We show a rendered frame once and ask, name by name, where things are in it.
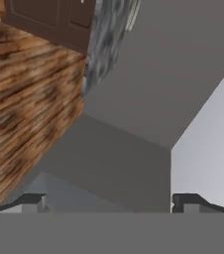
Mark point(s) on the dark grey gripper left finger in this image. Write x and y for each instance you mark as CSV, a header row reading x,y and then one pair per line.
x,y
31,199

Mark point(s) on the dark brown cupboard run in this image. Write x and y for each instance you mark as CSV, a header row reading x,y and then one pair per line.
x,y
51,23

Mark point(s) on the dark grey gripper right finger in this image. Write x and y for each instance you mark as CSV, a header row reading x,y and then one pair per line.
x,y
190,199

